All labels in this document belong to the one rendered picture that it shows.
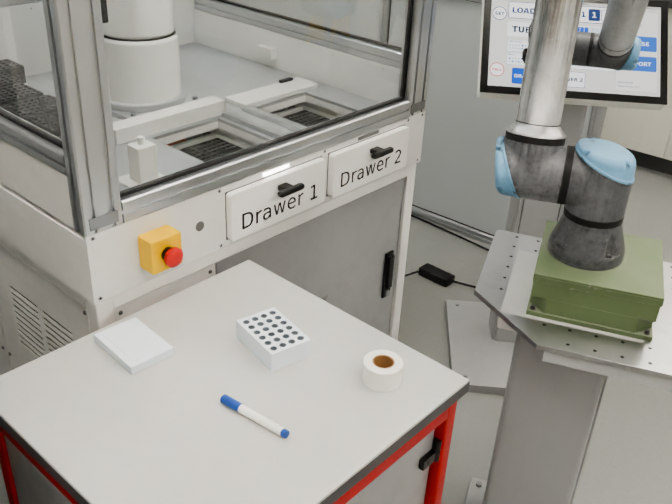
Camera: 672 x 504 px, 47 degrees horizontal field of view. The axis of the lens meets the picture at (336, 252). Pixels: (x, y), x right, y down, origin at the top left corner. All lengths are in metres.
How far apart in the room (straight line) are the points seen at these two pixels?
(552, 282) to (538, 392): 0.29
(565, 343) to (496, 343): 1.22
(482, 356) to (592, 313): 1.14
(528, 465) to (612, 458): 0.65
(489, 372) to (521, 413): 0.85
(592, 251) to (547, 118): 0.28
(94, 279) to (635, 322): 1.03
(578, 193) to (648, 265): 0.23
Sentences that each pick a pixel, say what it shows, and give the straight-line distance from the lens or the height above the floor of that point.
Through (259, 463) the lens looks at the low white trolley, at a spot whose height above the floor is 0.76.
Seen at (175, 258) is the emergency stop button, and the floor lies 0.88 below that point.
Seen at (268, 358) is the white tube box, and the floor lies 0.78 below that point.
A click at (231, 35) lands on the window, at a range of 1.55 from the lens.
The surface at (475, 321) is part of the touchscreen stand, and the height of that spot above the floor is 0.04.
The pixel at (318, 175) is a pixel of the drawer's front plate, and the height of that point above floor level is 0.89.
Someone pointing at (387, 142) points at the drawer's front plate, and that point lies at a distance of 1.96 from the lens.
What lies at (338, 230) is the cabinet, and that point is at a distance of 1.97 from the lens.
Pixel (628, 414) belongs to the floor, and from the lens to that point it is 2.68.
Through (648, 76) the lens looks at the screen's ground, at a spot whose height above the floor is 1.02.
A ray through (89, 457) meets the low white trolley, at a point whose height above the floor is 0.76.
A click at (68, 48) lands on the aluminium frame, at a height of 1.28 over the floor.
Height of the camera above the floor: 1.63
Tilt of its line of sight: 30 degrees down
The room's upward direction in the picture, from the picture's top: 3 degrees clockwise
